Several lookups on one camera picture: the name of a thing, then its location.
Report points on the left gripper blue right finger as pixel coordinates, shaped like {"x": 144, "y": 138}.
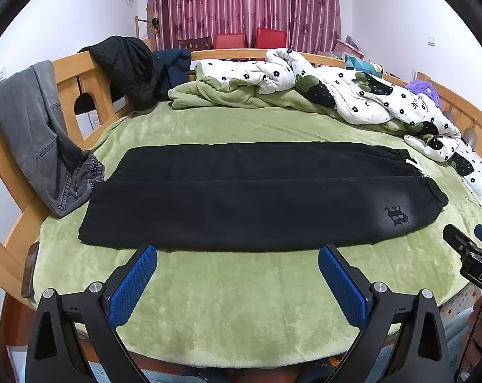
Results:
{"x": 350, "y": 287}

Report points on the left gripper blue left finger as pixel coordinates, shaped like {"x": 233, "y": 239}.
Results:
{"x": 125, "y": 286}

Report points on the black pants with white stripe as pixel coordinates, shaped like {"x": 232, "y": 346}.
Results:
{"x": 260, "y": 197}

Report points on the purple fluffy item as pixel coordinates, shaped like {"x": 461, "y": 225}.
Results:
{"x": 419, "y": 86}

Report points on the white floral comforter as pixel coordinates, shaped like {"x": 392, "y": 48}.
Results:
{"x": 359, "y": 98}

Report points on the teal pillow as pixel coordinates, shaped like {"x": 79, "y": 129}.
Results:
{"x": 357, "y": 64}

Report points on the grey denim jeans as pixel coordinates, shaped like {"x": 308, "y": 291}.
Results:
{"x": 32, "y": 122}

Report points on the black jacket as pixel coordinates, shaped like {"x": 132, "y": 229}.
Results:
{"x": 129, "y": 65}

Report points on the navy blue garment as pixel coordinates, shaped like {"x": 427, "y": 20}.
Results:
{"x": 174, "y": 66}

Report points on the dark wooden chair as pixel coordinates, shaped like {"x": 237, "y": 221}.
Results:
{"x": 195, "y": 44}

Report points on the wooden coat rack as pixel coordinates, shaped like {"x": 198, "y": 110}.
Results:
{"x": 146, "y": 26}

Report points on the left red chair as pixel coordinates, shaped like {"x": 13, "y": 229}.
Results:
{"x": 230, "y": 41}

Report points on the maroon patterned curtain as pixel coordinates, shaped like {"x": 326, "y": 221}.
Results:
{"x": 311, "y": 26}

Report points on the wooden bed frame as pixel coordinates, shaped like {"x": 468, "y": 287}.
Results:
{"x": 75, "y": 75}

